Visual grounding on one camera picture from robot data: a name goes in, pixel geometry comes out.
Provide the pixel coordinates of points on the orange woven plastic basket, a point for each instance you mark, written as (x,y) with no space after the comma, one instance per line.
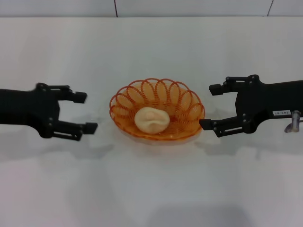
(189,113)

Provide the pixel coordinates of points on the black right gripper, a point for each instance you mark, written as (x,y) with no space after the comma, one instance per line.
(267,104)

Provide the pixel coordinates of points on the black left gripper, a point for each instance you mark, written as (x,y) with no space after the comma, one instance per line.
(26,111)

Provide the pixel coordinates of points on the pale cream steamed bun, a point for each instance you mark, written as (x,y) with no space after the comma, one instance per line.
(151,120)

